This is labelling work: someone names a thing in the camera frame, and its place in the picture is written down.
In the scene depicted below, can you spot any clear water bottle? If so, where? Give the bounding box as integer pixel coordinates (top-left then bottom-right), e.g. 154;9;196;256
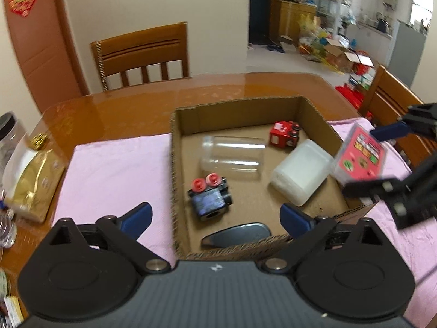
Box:
0;208;18;248

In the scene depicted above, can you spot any wooden chair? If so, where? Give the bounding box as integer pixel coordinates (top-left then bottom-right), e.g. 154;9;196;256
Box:
90;21;190;92
358;65;437;166

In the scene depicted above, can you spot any red toy truck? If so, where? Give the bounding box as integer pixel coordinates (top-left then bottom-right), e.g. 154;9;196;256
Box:
268;120;302;150

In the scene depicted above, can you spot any open cardboard box with flaps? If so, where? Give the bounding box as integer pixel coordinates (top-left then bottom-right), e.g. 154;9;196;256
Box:
324;39;375;73

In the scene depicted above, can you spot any yellow plastic bag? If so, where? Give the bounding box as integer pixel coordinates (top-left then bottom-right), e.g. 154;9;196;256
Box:
296;14;324;39

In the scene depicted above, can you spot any grey refrigerator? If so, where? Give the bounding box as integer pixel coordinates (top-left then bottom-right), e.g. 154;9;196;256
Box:
388;19;428;92

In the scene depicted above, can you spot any wooden cabinet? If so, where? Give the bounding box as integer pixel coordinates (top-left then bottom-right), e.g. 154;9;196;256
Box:
272;0;319;47

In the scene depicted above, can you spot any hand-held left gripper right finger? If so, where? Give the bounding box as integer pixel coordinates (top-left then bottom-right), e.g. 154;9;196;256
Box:
260;203;388;276

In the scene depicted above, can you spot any pink cloth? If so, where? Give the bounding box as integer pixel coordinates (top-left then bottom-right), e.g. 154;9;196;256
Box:
53;118;437;328

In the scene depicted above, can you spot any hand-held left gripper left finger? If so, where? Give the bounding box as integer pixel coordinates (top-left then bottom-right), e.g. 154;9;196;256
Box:
48;202;170;276

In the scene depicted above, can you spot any red box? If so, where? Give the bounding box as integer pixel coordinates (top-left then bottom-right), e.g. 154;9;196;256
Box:
335;84;367;110

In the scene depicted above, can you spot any black computer mouse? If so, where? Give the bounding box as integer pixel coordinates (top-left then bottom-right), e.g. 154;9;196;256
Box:
200;222;273;250

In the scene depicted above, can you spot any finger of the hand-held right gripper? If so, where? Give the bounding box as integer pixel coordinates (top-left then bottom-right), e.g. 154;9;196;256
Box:
342;157;437;230
370;102;437;142

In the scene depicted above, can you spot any clear jar with black lid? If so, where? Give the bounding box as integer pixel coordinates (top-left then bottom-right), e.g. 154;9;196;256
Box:
0;111;28;187

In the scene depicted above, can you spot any black toy car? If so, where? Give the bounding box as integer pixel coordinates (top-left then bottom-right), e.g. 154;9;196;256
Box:
187;173;234;220

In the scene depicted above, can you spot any brown wooden door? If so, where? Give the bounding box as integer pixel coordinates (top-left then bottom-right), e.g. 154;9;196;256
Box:
0;0;91;122

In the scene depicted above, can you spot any clear plastic jar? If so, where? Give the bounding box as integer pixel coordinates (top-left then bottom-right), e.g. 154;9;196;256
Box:
200;135;267;181

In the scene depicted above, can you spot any pink card box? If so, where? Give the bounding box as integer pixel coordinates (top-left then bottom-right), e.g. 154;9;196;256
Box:
331;124;390;182

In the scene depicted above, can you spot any metal shelf rack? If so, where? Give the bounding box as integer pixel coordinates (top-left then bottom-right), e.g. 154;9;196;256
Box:
315;0;346;37

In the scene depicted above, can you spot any white plastic box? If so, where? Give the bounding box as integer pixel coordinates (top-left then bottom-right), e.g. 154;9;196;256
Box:
271;139;334;207

